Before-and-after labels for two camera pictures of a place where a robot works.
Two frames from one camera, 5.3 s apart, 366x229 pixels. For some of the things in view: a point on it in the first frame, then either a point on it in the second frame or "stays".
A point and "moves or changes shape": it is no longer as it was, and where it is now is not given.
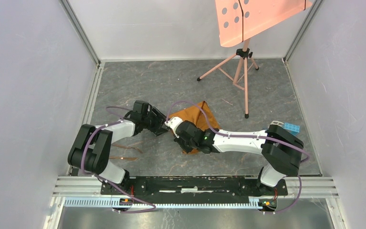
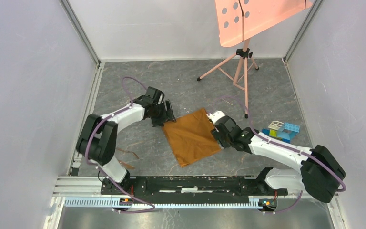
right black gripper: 179,141 -> 217,136
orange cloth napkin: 194,115 moves or changes shape
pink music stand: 239,20 stays
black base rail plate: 191,190 stays
